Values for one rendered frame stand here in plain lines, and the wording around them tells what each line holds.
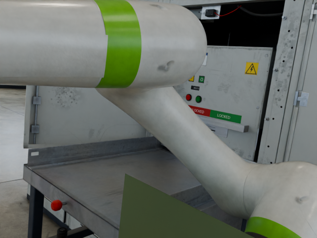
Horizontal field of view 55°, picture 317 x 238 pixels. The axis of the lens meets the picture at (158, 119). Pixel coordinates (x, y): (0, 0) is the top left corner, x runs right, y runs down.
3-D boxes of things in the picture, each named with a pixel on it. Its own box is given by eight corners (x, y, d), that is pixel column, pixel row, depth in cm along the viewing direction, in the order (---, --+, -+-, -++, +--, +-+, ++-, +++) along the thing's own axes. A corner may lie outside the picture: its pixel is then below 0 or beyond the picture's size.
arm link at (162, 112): (244, 180, 85) (105, 35, 66) (297, 187, 71) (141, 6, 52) (223, 221, 80) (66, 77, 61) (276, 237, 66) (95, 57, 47)
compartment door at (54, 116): (22, 144, 141) (31, -24, 129) (145, 144, 170) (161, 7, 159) (23, 148, 135) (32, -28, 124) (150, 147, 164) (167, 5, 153)
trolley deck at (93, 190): (132, 262, 73) (135, 239, 72) (22, 179, 114) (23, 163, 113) (257, 199, 122) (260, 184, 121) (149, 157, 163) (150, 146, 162)
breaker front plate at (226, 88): (251, 164, 127) (270, 48, 120) (165, 138, 160) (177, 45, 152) (252, 164, 128) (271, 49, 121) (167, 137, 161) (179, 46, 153)
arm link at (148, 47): (178, 90, 55) (169, 23, 55) (229, 77, 44) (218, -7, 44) (79, 97, 45) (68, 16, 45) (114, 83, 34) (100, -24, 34)
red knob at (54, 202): (54, 213, 89) (55, 203, 88) (49, 209, 91) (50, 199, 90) (68, 209, 92) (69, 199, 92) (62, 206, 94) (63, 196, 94)
